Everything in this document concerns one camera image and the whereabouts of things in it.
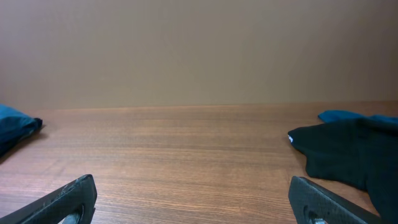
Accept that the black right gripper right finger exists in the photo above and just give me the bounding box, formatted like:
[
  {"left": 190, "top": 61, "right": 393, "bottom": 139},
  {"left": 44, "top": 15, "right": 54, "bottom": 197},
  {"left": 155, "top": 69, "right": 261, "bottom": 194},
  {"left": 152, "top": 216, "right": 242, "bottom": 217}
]
[{"left": 288, "top": 176, "right": 384, "bottom": 224}]

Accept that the folded navy blue shirt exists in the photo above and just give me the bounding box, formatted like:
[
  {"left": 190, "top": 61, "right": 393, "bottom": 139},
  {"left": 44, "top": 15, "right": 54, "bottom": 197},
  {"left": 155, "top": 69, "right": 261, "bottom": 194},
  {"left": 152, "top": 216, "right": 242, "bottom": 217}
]
[{"left": 1, "top": 105, "right": 43, "bottom": 156}]

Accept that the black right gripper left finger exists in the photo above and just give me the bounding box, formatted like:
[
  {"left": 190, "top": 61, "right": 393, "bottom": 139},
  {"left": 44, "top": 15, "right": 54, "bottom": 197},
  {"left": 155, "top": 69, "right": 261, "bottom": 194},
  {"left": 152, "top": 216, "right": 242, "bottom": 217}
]
[{"left": 1, "top": 174, "right": 97, "bottom": 224}]

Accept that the black polo shirt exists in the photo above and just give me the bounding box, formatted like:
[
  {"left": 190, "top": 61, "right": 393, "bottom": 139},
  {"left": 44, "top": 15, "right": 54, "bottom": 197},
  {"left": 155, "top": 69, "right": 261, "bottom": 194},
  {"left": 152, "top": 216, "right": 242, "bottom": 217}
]
[{"left": 288, "top": 118, "right": 397, "bottom": 223}]

